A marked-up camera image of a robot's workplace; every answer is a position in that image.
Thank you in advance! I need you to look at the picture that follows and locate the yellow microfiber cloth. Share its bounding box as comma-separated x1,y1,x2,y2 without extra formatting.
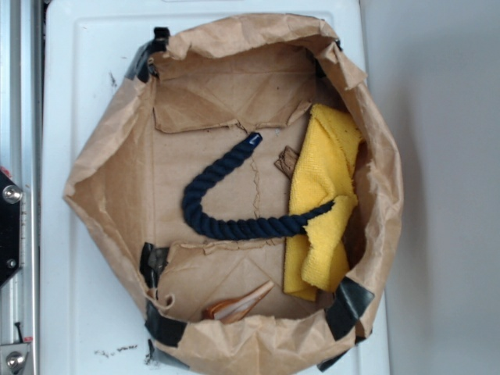
284,104,363,302

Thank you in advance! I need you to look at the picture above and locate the black metal mounting plate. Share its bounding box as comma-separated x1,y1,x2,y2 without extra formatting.
0,171,23,287

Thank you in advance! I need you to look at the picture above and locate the dark blue twisted rope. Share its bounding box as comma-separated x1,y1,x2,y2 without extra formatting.
182,131,336,241

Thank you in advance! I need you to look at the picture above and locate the orange paper bag handle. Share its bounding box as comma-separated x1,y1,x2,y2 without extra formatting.
202,280,275,324

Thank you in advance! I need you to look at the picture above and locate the brown paper bag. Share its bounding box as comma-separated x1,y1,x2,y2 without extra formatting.
64,14,403,374

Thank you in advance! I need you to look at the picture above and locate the small brown cardboard scrap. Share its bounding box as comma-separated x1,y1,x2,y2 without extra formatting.
274,146,299,180

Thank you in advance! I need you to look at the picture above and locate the aluminium frame rail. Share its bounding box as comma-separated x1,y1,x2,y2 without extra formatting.
1,1,43,374

